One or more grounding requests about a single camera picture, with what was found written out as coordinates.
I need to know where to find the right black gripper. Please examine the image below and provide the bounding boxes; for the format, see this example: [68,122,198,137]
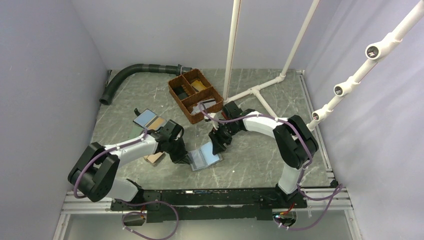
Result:
[208,121,240,156]

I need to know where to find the grey leather card holder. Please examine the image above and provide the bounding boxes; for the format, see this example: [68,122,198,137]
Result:
[188,141,223,172]

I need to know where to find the white striped credit card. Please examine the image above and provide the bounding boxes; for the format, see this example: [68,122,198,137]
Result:
[198,98,217,109]

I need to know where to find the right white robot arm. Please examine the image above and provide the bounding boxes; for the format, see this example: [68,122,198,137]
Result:
[198,101,319,208]

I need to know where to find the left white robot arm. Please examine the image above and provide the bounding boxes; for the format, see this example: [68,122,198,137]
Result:
[67,120,191,210]

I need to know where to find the beige snap card holder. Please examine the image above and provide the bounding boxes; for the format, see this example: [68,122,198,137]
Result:
[143,152,166,167]

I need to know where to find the cards in basket front compartment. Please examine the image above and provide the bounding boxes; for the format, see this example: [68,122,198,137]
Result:
[191,105,208,115]

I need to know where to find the open blue card wallet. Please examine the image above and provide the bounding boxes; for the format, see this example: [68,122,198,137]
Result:
[133,108,167,130]

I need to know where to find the green card holder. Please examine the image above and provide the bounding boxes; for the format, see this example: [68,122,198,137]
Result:
[128,126,144,139]

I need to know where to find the black card in basket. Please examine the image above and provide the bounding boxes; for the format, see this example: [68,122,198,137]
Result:
[173,86,189,101]

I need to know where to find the brown woven divided basket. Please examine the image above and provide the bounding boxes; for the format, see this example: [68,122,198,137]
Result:
[167,68,223,125]

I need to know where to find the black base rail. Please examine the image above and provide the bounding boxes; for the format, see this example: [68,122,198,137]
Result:
[110,187,308,223]

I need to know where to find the black corrugated hose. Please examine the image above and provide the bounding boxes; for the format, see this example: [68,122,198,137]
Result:
[98,63,194,107]

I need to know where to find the white PVC pipe frame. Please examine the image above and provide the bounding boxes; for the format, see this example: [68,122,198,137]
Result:
[222,0,323,117]

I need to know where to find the white pipe camera boom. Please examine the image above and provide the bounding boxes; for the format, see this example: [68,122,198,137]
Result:
[307,0,424,131]

